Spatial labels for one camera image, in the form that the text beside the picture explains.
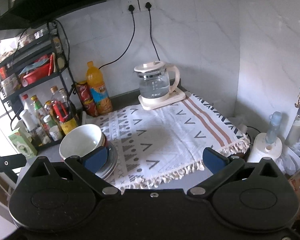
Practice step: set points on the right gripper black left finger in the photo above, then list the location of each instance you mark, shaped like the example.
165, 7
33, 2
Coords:
86, 167

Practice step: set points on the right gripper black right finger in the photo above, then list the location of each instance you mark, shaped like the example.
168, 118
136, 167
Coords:
222, 168

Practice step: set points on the white ceramic plate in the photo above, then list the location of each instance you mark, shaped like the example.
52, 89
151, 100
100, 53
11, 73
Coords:
108, 168

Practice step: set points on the white ceramic bowl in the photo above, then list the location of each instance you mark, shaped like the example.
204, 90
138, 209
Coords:
81, 141

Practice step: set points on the black metal kitchen rack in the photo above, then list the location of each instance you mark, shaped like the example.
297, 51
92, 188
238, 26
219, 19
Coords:
46, 49

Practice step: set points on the green carton box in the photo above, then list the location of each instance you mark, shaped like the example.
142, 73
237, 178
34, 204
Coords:
22, 143

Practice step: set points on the black bin with trash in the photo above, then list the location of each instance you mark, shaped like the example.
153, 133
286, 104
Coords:
247, 134

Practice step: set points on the clear glass oil bottle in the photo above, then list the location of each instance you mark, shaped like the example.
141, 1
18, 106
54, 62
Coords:
36, 140

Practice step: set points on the yellow utensil holder can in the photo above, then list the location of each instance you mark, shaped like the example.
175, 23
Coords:
69, 125

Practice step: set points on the white lid spice jar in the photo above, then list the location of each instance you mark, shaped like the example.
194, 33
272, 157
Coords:
55, 133

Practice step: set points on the clear lid glass jar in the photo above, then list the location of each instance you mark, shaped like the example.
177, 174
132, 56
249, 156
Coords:
45, 139

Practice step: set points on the white humidifier appliance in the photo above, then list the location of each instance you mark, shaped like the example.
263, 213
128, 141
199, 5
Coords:
268, 145

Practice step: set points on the orange juice bottle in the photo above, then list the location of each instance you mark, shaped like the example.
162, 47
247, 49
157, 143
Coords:
98, 89

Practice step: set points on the dark sauce bottle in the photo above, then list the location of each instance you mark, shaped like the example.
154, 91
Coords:
56, 95

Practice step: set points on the patterned white table cloth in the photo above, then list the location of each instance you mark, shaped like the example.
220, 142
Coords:
165, 144

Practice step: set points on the red snack can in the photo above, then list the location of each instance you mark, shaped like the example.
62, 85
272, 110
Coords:
86, 98

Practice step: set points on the red bowl on shelf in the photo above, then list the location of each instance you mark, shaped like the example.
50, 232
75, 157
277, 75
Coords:
36, 75

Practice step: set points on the glass electric kettle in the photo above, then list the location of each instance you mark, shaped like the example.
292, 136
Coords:
157, 79

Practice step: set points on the red handled scissors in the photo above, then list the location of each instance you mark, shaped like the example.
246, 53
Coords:
61, 111

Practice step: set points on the white wall socket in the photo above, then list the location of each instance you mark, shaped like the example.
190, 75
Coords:
139, 5

